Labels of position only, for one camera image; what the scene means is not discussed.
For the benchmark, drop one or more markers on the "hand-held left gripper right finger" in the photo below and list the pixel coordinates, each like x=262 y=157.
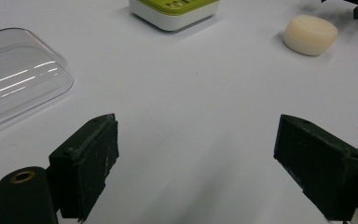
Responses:
x=320 y=165

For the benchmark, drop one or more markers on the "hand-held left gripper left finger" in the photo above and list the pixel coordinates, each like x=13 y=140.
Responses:
x=84 y=168

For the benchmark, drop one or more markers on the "cream soap bar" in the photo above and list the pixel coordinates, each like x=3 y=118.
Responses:
x=310 y=34

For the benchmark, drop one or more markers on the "clear plastic lid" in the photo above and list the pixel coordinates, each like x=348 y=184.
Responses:
x=15 y=77

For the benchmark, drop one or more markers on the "green and white soap dish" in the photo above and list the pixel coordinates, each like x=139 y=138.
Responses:
x=174 y=12

